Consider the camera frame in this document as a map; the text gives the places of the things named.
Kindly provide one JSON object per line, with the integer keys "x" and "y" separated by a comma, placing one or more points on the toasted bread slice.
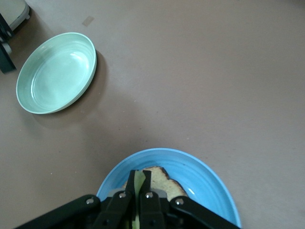
{"x": 164, "y": 183}

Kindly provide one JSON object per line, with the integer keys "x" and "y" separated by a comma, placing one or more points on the beige chrome toaster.
{"x": 12, "y": 9}

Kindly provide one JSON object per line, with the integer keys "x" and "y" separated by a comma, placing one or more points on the green lettuce leaf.
{"x": 139, "y": 179}

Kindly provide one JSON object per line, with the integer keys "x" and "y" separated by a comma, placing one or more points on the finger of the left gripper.
{"x": 6, "y": 62}

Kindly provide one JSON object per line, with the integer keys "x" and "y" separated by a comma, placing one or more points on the pale green round plate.
{"x": 57, "y": 74}

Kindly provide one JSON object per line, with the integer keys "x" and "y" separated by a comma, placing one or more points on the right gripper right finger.
{"x": 152, "y": 210}

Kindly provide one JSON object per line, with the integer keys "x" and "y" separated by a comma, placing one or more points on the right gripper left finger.
{"x": 114, "y": 210}

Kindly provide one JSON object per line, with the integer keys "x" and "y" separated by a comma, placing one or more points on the blue round plate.
{"x": 202, "y": 181}

